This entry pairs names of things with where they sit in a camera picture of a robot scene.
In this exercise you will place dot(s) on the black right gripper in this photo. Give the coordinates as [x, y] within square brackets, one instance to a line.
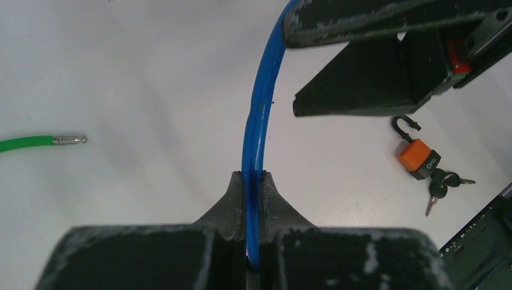
[473, 41]

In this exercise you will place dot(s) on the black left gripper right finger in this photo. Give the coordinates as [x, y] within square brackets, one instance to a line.
[295, 254]

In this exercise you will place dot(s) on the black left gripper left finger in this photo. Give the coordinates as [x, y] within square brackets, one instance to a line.
[207, 254]

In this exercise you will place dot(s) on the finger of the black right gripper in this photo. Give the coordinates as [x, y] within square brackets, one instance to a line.
[318, 23]
[378, 77]

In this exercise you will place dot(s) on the blue cable lock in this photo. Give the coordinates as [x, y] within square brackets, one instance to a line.
[255, 134]

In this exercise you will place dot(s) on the green cable lock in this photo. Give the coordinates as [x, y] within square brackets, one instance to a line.
[40, 141]

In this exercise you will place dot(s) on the orange black padlock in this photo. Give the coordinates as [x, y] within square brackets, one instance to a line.
[417, 157]

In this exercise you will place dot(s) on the black head padlock keys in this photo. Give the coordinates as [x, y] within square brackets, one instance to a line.
[440, 181]

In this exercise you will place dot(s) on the black mounting rail base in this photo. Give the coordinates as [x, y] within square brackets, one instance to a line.
[479, 255]

